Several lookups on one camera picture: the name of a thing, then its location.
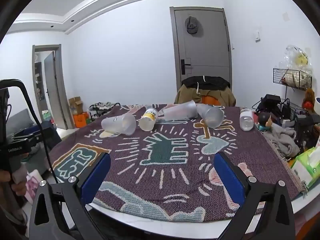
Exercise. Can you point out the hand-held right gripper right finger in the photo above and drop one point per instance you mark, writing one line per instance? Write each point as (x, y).
(228, 180)

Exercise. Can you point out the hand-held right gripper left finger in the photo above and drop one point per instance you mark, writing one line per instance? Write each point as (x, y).
(96, 177)

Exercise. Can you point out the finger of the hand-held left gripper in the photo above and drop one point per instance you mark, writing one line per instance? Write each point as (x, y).
(25, 137)

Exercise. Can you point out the frosted plastic cup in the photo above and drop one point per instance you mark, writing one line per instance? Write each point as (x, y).
(120, 124)
(211, 115)
(178, 111)

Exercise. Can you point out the clear cup with white lid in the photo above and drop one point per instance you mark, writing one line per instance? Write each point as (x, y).
(246, 121)

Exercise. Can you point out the yellow label plastic cup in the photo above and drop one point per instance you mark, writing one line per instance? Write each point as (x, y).
(148, 120)

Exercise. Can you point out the person's left hand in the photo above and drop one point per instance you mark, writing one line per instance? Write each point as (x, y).
(18, 188)

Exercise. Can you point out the grey sofa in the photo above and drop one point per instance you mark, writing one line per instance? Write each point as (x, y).
(17, 122)

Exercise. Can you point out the pink printed bag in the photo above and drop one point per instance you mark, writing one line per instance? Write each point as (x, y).
(32, 186)

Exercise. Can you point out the grey open door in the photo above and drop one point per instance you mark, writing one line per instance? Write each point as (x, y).
(53, 87)

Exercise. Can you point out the orange box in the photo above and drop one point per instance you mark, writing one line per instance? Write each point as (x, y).
(80, 120)

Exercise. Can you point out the cardboard box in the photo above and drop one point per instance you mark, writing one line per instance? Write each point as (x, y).
(75, 105)

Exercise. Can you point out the purple printed blanket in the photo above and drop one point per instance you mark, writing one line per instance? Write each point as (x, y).
(160, 155)

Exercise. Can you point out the grey cloth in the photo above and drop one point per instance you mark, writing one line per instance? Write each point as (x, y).
(282, 138)

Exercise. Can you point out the black shoe rack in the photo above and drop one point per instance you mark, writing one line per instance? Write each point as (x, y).
(101, 108)

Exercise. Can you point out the round-headed toy figure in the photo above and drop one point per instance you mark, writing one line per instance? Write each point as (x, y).
(265, 121)

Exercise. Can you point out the green tissue pack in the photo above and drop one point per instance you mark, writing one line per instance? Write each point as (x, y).
(307, 165)

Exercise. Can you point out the orange chair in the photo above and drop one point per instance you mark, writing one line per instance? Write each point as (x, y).
(210, 100)

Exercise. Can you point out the black device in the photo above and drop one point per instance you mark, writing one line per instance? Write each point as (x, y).
(271, 102)

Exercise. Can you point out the brown jacket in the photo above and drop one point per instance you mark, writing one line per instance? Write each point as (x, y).
(190, 93)

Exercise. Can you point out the black garment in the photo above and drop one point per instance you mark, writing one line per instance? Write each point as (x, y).
(205, 81)

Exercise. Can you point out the brown plush toy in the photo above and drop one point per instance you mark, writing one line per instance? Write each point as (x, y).
(309, 98)

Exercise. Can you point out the clear plastic bag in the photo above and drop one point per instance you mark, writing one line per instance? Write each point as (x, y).
(297, 57)

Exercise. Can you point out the grey hat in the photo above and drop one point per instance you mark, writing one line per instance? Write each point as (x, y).
(192, 25)

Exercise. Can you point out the white wall switch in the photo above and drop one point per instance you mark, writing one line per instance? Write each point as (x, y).
(257, 35)

